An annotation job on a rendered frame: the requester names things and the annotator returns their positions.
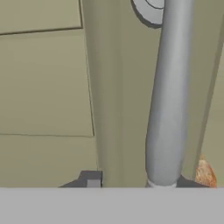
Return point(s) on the olive drawer front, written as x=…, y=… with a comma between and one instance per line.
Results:
x=43, y=84
x=43, y=160
x=38, y=13

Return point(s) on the olive cabinet door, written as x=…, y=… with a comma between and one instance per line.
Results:
x=122, y=87

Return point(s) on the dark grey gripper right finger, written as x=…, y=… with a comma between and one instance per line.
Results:
x=188, y=183

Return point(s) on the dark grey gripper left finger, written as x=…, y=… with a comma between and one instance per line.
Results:
x=89, y=176

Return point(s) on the grey round disc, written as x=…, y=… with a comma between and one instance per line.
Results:
x=147, y=13

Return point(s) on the brown bread loaf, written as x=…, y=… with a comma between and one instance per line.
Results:
x=205, y=173

